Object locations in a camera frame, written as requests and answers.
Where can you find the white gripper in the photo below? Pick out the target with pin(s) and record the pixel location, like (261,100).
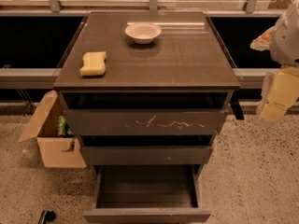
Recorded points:
(287,42)

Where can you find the top scratched grey drawer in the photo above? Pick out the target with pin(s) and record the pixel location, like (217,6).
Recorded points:
(94,113)

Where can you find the dark grey drawer cabinet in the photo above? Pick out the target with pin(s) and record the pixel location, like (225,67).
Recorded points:
(187,57)

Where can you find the white ceramic bowl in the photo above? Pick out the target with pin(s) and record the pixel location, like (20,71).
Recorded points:
(143,32)

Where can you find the yellow sponge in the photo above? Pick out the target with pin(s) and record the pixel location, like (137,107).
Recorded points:
(93,64)

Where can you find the green packet in box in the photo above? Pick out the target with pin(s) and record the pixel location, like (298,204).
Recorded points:
(62,127)

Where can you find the open cardboard box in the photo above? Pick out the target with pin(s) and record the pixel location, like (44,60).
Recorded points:
(56,151)

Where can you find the black object on floor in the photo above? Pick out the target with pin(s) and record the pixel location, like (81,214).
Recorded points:
(46,216)

